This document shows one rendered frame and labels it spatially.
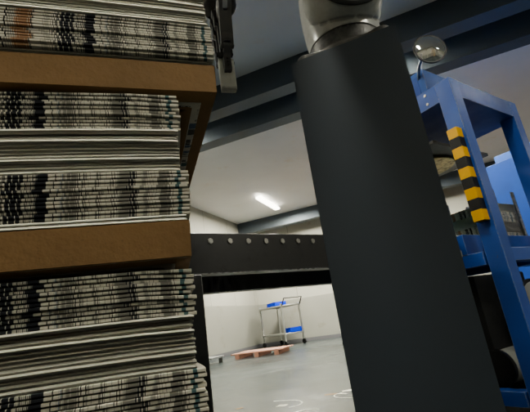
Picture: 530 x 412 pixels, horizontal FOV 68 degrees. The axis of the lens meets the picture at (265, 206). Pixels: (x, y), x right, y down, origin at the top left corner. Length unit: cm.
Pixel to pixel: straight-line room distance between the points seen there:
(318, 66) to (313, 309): 1016
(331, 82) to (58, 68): 45
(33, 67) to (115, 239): 24
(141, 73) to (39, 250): 26
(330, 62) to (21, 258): 59
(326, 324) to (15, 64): 1038
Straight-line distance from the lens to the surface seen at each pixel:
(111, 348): 47
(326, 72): 78
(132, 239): 47
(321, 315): 1075
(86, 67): 58
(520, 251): 209
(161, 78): 57
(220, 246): 117
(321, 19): 88
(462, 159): 200
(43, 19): 63
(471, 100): 229
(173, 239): 47
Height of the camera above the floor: 52
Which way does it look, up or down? 17 degrees up
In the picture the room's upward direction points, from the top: 8 degrees counter-clockwise
